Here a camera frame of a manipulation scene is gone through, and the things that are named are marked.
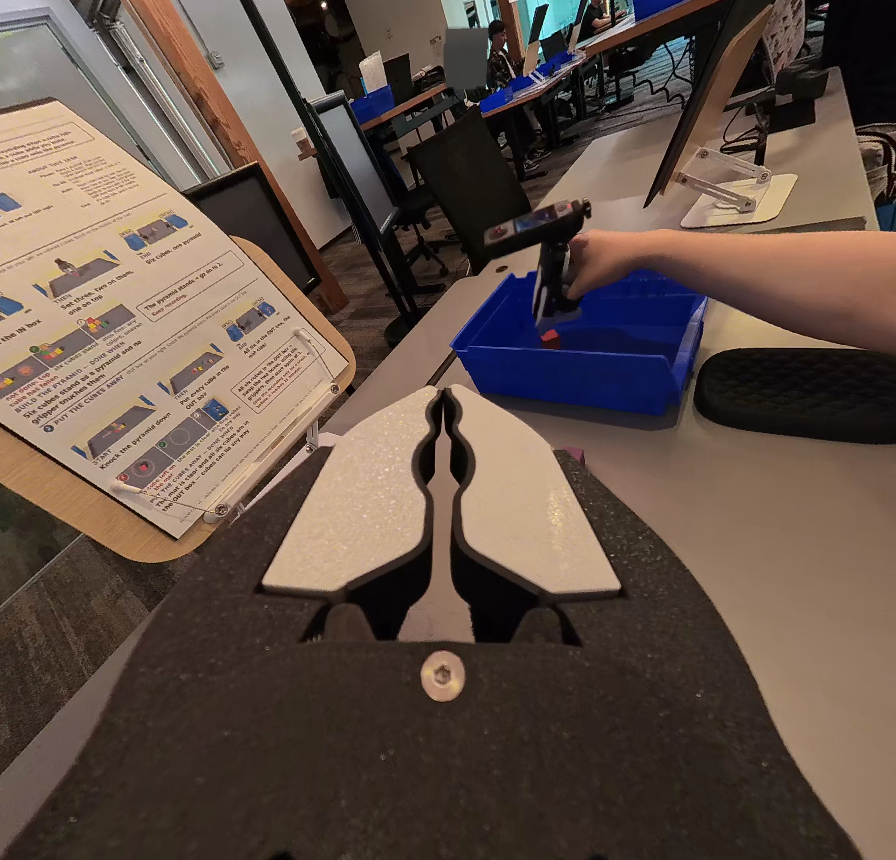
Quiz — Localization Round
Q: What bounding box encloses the printed instruction sheet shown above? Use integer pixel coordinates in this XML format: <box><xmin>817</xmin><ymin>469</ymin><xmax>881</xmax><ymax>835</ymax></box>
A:
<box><xmin>0</xmin><ymin>100</ymin><xmax>350</xmax><ymax>539</ymax></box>

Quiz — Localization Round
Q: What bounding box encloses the striped backpack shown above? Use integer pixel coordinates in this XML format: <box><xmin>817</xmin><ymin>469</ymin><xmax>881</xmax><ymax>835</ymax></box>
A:
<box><xmin>855</xmin><ymin>124</ymin><xmax>896</xmax><ymax>203</ymax></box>

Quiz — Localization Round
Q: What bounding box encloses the wooden stand board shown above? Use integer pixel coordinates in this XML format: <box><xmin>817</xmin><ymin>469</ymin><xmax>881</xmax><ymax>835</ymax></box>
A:
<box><xmin>644</xmin><ymin>2</ymin><xmax>774</xmax><ymax>209</ymax></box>

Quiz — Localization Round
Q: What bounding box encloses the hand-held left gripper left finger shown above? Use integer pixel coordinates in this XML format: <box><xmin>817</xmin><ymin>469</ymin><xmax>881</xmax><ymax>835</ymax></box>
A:
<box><xmin>261</xmin><ymin>386</ymin><xmax>445</xmax><ymax>602</ymax></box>

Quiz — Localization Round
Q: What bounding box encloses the person's right forearm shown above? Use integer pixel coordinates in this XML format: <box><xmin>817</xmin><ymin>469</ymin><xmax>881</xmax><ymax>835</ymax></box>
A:
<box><xmin>644</xmin><ymin>229</ymin><xmax>896</xmax><ymax>354</ymax></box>

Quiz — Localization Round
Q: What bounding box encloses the instruction sheet on stand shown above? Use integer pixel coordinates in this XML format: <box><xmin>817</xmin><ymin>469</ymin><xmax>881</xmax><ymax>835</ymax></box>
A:
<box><xmin>0</xmin><ymin>233</ymin><xmax>357</xmax><ymax>563</ymax></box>

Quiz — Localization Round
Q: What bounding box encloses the black framed screen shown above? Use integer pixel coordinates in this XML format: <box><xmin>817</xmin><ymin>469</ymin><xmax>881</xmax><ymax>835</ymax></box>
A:
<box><xmin>182</xmin><ymin>162</ymin><xmax>323</xmax><ymax>295</ymax></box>

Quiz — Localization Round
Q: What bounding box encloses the person's right hand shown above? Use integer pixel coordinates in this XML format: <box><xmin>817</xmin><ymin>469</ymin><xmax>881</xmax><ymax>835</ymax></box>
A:
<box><xmin>563</xmin><ymin>230</ymin><xmax>656</xmax><ymax>305</ymax></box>

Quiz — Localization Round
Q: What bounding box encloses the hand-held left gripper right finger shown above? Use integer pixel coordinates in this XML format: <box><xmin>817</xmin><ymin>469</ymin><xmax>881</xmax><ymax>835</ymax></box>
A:
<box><xmin>447</xmin><ymin>384</ymin><xmax>623</xmax><ymax>603</ymax></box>

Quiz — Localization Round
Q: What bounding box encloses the wooden post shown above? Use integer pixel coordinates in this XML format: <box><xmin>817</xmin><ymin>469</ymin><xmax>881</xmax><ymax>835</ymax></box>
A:
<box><xmin>98</xmin><ymin>0</ymin><xmax>350</xmax><ymax>315</ymax></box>

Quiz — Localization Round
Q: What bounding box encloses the black office chair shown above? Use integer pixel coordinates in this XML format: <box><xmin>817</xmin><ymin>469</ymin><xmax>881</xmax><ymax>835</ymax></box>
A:
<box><xmin>407</xmin><ymin>104</ymin><xmax>526</xmax><ymax>273</ymax></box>

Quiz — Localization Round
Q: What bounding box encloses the rolling whiteboard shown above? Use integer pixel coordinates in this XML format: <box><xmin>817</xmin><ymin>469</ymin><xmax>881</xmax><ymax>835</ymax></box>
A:
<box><xmin>304</xmin><ymin>93</ymin><xmax>428</xmax><ymax>325</ymax></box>

